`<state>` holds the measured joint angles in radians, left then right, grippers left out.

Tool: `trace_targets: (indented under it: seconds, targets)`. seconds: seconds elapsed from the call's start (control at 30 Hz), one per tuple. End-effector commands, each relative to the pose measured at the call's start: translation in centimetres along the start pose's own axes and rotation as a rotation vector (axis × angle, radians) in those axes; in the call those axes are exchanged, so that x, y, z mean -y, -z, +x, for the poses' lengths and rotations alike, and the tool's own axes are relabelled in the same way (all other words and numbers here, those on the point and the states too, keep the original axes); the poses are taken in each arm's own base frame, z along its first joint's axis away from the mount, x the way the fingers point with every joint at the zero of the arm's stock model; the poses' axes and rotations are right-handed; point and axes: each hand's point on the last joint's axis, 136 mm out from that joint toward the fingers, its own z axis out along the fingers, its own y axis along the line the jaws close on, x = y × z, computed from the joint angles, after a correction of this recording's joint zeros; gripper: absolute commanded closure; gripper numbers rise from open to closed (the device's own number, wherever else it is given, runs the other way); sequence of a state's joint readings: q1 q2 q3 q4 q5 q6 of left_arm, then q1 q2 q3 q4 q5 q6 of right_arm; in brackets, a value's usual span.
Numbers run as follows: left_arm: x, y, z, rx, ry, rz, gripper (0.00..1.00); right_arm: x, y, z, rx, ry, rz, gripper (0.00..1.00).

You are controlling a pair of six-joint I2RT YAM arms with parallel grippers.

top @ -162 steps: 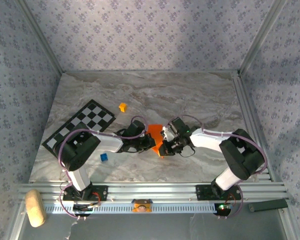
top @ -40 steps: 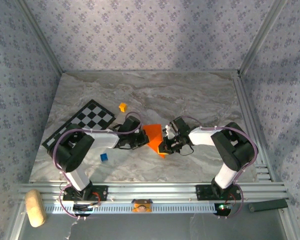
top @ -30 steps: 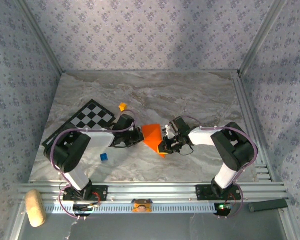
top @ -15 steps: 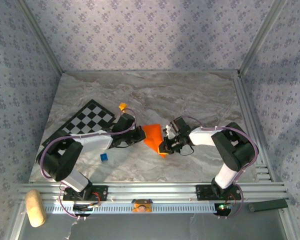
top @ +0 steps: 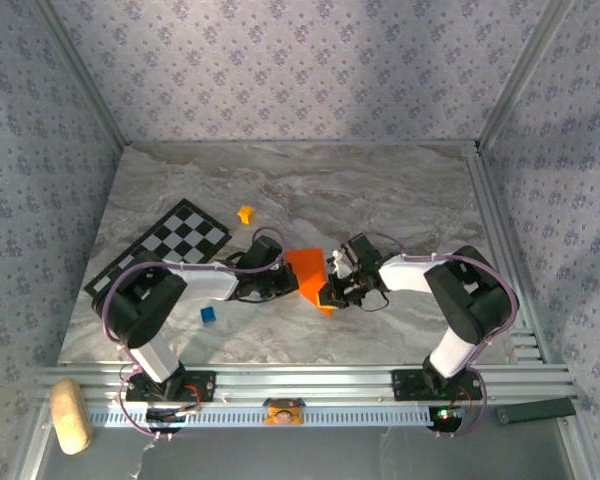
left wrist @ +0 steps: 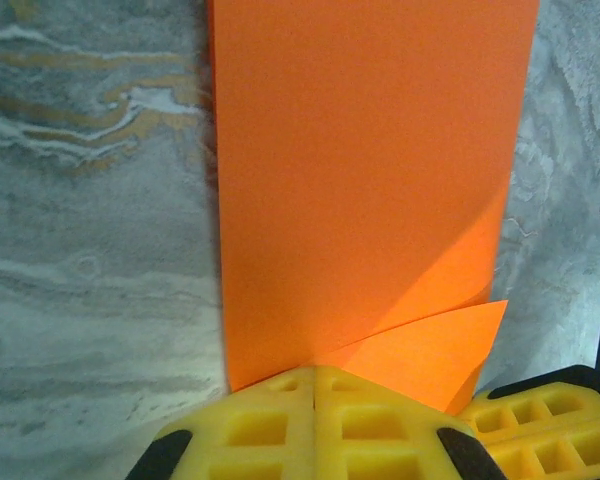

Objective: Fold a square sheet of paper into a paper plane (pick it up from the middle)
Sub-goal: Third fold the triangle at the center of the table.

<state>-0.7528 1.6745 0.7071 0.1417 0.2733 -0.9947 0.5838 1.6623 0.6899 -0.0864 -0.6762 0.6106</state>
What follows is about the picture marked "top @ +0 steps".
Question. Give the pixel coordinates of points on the orange cloth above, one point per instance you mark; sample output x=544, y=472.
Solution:
x=307, y=272

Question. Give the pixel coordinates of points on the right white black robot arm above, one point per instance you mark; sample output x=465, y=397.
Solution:
x=405, y=272

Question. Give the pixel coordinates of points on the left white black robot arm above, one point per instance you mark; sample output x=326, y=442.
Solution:
x=205, y=282

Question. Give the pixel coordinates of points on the blue cube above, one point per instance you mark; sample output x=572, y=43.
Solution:
x=208, y=315

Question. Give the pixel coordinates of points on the yellow cube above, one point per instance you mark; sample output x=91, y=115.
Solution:
x=246, y=214

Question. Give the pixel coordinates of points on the black white checkerboard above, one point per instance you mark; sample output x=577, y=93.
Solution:
x=190, y=235

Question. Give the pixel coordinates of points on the orange cartoon figure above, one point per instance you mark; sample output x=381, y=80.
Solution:
x=283, y=412

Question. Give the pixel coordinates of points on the black controller board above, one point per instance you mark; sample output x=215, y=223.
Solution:
x=447, y=416
x=162, y=416

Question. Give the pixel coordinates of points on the black flat bar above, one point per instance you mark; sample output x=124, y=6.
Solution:
x=535, y=411

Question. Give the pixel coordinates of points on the tan cork block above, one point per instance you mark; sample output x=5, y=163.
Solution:
x=70, y=415

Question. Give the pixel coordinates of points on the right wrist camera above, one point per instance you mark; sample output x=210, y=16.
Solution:
x=340, y=262

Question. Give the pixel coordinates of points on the wide aluminium rail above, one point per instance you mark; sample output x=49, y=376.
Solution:
x=305, y=382

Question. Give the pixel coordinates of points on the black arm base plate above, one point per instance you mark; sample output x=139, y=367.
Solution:
x=405, y=385
x=205, y=385

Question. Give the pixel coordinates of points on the slotted aluminium side rail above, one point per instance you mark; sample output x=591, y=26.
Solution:
x=485, y=200

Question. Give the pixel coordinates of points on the aluminium frame post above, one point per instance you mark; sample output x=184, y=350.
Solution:
x=32, y=450
x=580, y=450
x=520, y=75
x=88, y=75

